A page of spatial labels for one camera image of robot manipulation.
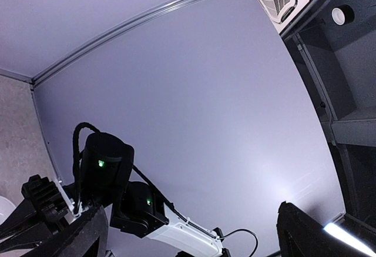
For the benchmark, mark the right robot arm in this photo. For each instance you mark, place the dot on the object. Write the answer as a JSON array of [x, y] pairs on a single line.
[[73, 220]]

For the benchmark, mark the ceiling spot light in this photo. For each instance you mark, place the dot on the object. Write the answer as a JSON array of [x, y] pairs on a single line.
[[342, 15]]

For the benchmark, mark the white and orange bowl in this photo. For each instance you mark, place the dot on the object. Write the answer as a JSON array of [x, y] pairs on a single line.
[[6, 209]]

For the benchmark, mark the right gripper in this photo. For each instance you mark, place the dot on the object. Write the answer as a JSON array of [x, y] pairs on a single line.
[[24, 218]]

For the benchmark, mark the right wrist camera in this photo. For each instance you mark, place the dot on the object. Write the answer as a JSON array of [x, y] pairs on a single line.
[[47, 200]]

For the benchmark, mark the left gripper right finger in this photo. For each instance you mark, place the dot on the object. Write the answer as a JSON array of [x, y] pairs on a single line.
[[301, 235]]

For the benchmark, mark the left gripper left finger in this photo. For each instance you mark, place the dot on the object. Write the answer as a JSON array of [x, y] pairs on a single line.
[[86, 236]]

